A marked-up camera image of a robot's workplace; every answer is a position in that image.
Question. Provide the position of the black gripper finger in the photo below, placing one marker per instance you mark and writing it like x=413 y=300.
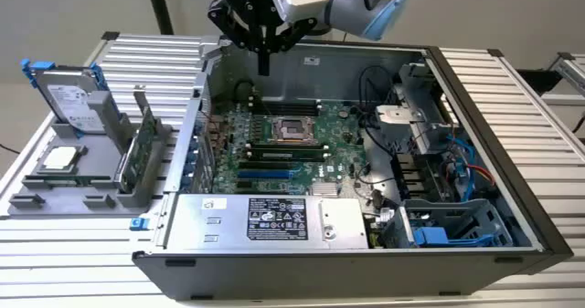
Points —
x=232 y=31
x=292 y=34

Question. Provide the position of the black Nvidia graphics card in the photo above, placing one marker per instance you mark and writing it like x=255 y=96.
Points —
x=141 y=143

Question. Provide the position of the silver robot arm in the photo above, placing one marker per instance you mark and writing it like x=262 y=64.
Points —
x=356 y=13

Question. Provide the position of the black stand pole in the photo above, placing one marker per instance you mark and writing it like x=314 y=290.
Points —
x=160 y=10

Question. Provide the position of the silver coin battery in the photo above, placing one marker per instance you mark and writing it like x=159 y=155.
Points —
x=343 y=113

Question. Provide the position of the CPU socket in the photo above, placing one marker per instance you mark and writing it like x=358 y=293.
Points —
x=292 y=130

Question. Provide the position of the green motherboard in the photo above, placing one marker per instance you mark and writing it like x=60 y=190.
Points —
x=338 y=140

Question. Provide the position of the black RAM slot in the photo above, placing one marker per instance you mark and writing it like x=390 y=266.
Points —
x=287 y=146

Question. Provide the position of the installed RAM stick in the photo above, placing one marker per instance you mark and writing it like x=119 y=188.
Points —
x=278 y=154

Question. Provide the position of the metal drive cage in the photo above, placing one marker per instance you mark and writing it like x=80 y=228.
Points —
x=411 y=116

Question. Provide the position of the black expansion slot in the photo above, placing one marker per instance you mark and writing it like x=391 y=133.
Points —
x=264 y=166

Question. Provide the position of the hard disk in blue carrier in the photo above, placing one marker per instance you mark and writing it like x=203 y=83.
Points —
x=68 y=96

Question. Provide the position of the blue expansion slot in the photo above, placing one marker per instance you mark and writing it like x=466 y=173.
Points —
x=264 y=176

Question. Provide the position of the silver heat sink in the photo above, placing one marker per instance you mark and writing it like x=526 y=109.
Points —
x=324 y=189

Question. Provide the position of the grey parts rack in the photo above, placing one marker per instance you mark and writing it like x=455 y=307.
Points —
x=96 y=157

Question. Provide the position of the silver CPU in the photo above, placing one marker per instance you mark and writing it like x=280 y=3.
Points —
x=61 y=157

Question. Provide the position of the green RAM stick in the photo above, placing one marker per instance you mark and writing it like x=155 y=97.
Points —
x=81 y=179

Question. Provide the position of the grey power supply unit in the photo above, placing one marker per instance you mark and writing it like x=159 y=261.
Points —
x=228 y=232

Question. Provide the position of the blue case latch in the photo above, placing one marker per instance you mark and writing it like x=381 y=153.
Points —
x=137 y=224

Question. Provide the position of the blue disk carrier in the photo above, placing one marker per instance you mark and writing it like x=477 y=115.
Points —
x=429 y=236

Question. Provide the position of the black open PC case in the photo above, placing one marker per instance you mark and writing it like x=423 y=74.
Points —
x=319 y=273

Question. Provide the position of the black table bracket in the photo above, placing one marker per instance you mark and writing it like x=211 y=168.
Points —
x=538 y=80

